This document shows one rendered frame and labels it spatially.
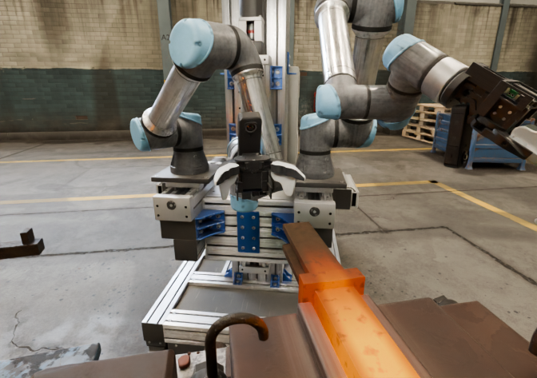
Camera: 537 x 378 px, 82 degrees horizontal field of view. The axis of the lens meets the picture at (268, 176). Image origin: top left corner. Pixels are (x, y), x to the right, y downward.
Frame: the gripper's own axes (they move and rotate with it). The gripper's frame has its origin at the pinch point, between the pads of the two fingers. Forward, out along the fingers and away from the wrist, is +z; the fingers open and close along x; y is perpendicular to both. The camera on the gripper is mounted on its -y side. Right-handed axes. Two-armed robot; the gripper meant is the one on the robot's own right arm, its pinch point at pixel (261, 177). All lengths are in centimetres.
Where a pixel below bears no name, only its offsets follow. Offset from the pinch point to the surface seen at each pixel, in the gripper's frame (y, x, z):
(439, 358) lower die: 1.0, -4.8, 35.8
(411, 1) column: -188, -433, -625
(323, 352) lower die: 0.0, 2.3, 35.0
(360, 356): -0.8, 0.7, 36.3
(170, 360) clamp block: 2.2, 11.2, 31.8
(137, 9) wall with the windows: -161, 139, -682
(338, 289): -0.8, -0.4, 30.8
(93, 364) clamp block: 2.0, 15.9, 31.4
